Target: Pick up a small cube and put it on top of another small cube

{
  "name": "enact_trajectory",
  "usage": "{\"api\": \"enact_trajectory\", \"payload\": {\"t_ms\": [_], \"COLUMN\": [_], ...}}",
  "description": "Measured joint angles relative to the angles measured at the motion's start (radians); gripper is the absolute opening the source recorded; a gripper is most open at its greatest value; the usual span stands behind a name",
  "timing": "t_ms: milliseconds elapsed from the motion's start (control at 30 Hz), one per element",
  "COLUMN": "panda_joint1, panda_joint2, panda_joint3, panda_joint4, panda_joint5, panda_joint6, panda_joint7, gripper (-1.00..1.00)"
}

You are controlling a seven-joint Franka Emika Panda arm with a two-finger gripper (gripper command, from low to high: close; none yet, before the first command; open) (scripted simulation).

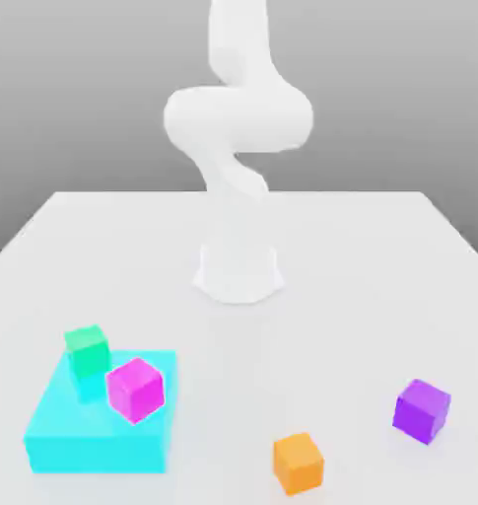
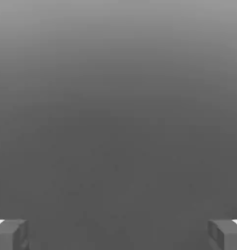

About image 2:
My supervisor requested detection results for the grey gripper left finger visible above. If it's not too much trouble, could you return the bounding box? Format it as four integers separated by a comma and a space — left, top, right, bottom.
0, 219, 30, 250

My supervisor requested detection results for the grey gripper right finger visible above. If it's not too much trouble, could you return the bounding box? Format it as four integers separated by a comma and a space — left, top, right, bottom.
207, 219, 237, 250

